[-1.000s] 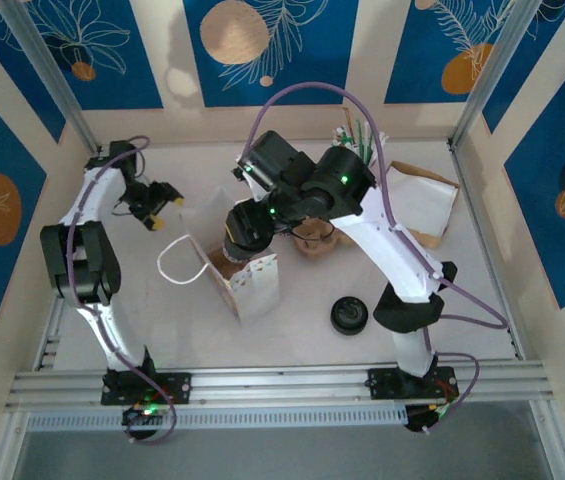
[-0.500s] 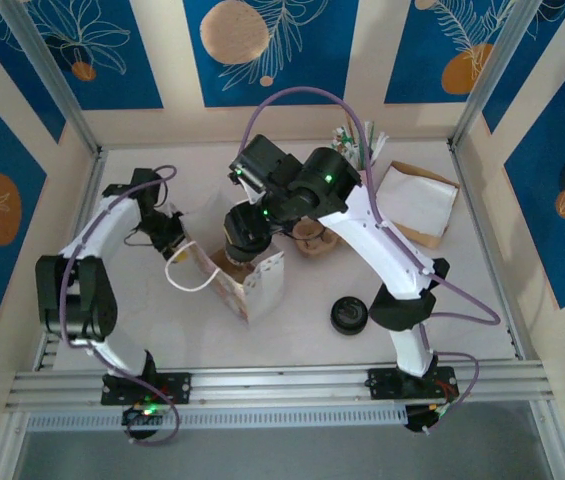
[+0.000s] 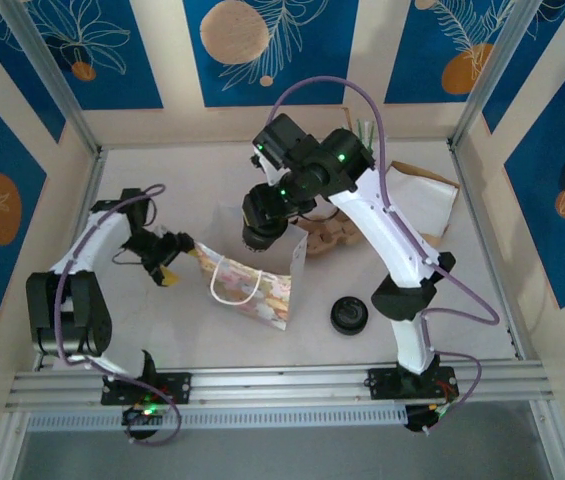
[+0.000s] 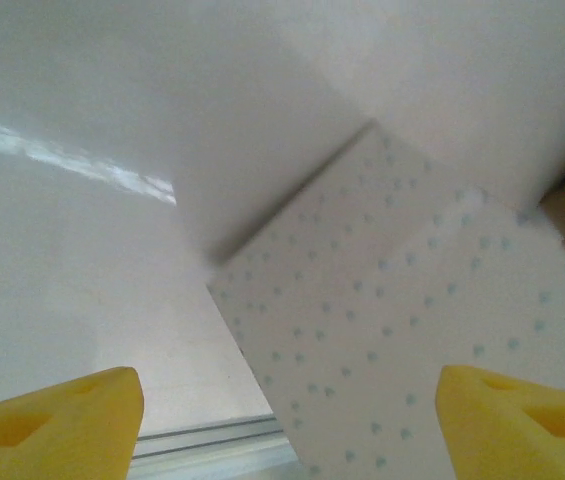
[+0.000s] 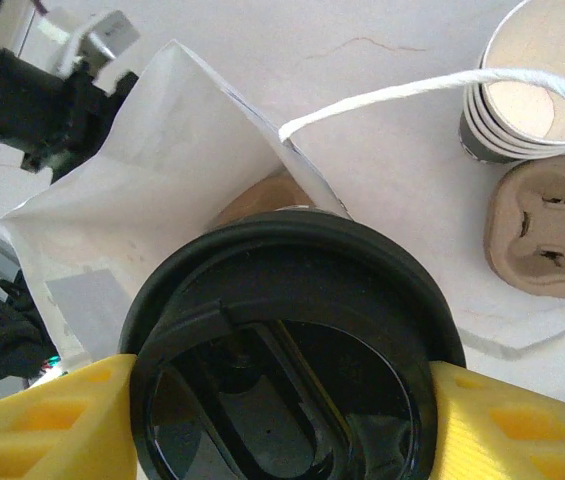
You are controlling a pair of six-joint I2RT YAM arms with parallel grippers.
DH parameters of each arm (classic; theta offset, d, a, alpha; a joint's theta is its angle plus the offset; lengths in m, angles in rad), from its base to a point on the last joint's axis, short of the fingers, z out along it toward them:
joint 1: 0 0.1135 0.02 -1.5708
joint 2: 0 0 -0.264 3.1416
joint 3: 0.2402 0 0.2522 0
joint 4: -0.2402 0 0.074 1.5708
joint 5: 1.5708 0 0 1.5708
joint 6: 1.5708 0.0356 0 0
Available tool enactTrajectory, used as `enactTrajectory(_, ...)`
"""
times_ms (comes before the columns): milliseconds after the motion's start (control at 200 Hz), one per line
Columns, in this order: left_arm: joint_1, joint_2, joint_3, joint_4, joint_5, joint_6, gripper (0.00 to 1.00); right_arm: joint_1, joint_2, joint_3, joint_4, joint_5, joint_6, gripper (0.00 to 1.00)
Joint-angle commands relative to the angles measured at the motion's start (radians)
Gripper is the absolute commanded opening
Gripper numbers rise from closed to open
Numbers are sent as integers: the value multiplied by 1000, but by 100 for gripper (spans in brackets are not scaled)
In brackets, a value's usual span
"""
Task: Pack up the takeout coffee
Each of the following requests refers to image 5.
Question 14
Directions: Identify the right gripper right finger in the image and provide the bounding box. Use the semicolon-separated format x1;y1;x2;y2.
429;359;565;480

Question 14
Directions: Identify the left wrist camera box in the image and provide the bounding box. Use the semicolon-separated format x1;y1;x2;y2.
56;8;142;77

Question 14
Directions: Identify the white paper carry bag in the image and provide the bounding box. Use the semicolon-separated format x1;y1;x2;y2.
0;38;565;396

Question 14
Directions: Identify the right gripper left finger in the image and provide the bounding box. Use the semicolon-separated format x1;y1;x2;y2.
0;352;139;480

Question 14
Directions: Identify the stack of paper cups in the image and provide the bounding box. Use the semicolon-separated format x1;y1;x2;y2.
458;0;565;166

